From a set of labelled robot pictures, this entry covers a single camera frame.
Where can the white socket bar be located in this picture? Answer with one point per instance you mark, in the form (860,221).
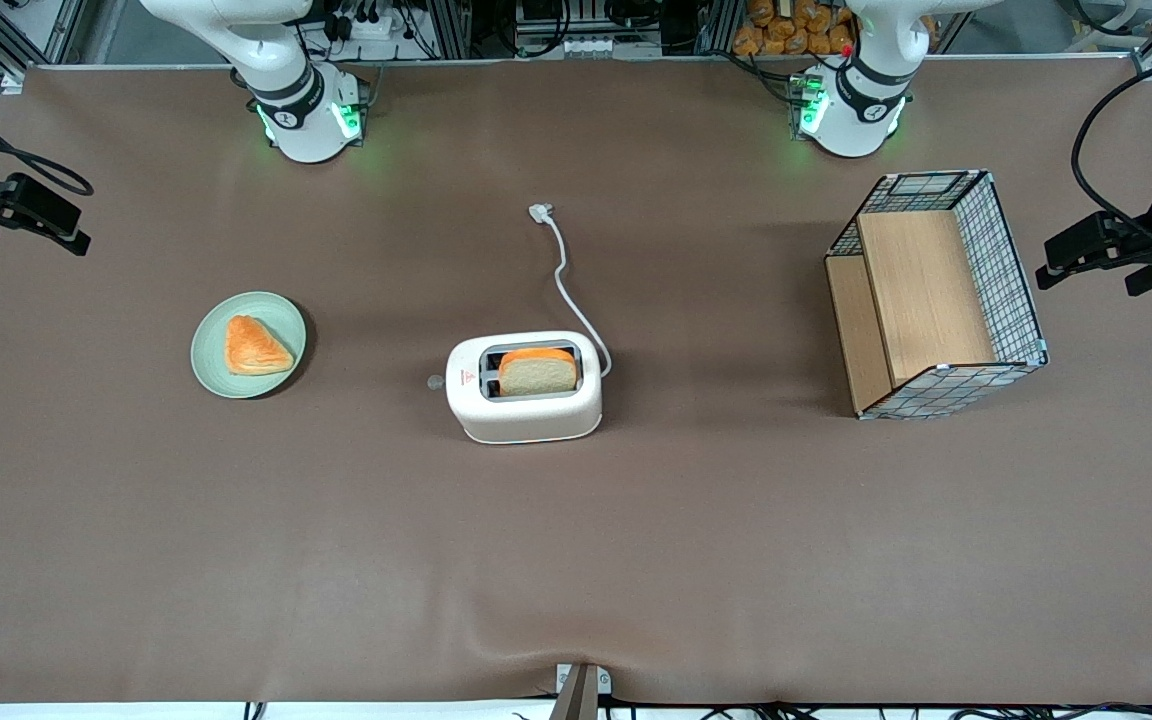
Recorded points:
(586,46)

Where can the triangular orange pastry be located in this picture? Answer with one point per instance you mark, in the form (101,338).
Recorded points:
(251,348)

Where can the bag of orange buns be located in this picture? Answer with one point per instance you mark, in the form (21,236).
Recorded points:
(786,35)

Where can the white power strip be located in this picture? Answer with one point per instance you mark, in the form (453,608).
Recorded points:
(376,27)

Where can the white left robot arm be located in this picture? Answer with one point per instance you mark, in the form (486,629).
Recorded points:
(861,100)

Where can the aluminium frame post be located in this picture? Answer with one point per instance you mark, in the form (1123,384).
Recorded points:
(446,30)
(714,25)

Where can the pale green round plate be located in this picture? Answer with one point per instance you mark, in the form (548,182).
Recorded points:
(276,315)

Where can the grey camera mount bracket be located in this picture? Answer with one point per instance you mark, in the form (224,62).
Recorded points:
(581,700)

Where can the white two-slot toaster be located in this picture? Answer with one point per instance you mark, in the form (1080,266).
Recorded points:
(526,420)

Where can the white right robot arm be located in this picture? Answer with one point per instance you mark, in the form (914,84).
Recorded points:
(286,90)

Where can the bread slice in toaster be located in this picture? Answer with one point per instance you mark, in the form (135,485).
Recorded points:
(536,375)

